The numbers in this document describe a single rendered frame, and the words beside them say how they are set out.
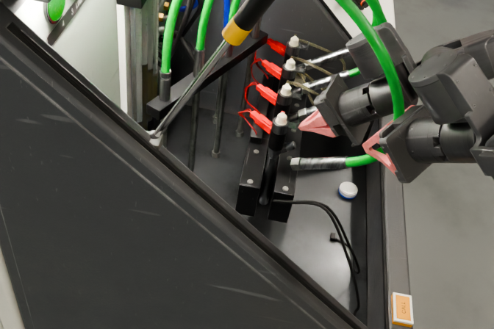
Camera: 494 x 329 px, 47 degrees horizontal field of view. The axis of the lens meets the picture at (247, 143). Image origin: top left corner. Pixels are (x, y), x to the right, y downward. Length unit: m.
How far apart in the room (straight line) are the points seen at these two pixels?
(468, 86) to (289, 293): 0.31
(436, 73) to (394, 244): 0.48
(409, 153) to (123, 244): 0.36
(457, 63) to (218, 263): 0.34
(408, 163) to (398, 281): 0.32
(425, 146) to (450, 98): 0.09
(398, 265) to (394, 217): 0.10
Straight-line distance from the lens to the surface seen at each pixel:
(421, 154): 0.70
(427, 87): 0.62
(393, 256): 1.01
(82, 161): 0.59
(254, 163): 1.04
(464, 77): 0.61
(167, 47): 0.89
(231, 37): 0.47
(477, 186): 2.69
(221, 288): 0.70
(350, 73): 1.07
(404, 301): 0.95
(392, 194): 1.11
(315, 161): 0.85
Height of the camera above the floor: 1.72
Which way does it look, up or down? 43 degrees down
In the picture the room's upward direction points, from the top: 10 degrees clockwise
